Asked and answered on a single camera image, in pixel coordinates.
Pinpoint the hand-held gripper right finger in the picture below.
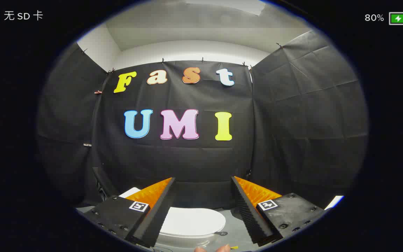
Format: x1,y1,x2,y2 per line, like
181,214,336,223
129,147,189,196
231,176,328,245

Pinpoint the black tripod stand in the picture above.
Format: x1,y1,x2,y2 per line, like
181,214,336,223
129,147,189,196
93,167,118,202

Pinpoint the black backdrop cloth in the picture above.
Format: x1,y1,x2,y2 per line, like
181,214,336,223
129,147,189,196
37,30,368,210

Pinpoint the white toilet tank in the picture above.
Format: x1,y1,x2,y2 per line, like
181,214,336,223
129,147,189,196
119,187,142,198

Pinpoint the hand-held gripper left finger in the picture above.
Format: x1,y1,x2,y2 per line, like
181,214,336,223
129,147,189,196
83,177,176,248

